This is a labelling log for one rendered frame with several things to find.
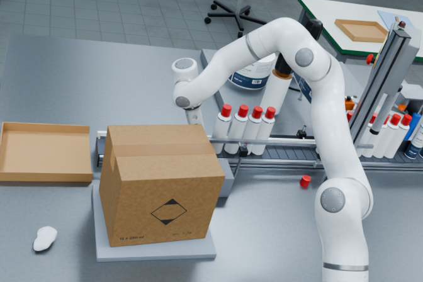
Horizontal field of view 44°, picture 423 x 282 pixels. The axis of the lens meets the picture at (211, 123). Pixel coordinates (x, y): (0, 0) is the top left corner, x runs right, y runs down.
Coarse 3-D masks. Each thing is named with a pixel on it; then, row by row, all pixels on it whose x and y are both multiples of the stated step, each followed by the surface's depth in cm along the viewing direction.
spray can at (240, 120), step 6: (240, 108) 185; (246, 108) 185; (240, 114) 186; (246, 114) 186; (234, 120) 188; (240, 120) 186; (246, 120) 187; (234, 126) 189; (240, 126) 188; (234, 132) 190; (240, 132) 190; (234, 138) 191; (240, 138) 192; (228, 144) 193; (234, 144) 193; (228, 150) 195; (234, 150) 195
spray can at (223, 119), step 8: (224, 104) 184; (224, 112) 183; (216, 120) 187; (224, 120) 184; (216, 128) 187; (224, 128) 186; (216, 136) 189; (224, 136) 189; (216, 144) 190; (216, 152) 193
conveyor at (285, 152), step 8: (104, 144) 184; (224, 144) 200; (224, 152) 196; (264, 152) 201; (272, 152) 203; (280, 152) 204; (288, 152) 205; (296, 152) 206; (304, 152) 207; (312, 152) 209; (400, 152) 223; (312, 160) 205; (320, 160) 206; (360, 160) 212; (368, 160) 213; (376, 160) 215; (384, 160) 216; (392, 160) 217; (400, 160) 219; (408, 160) 220; (416, 160) 222
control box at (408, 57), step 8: (392, 24) 177; (408, 32) 172; (416, 32) 174; (416, 40) 168; (408, 48) 164; (416, 48) 164; (376, 56) 185; (408, 56) 166; (400, 64) 168; (408, 64) 167; (400, 72) 169; (368, 80) 176; (392, 80) 171; (400, 80) 170; (392, 88) 173
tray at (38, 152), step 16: (16, 128) 186; (32, 128) 187; (48, 128) 189; (64, 128) 190; (80, 128) 192; (0, 144) 173; (16, 144) 180; (32, 144) 182; (48, 144) 184; (64, 144) 186; (80, 144) 188; (0, 160) 173; (16, 160) 174; (32, 160) 176; (48, 160) 178; (64, 160) 180; (80, 160) 181; (0, 176) 165; (16, 176) 166; (32, 176) 167; (48, 176) 169; (64, 176) 170; (80, 176) 172
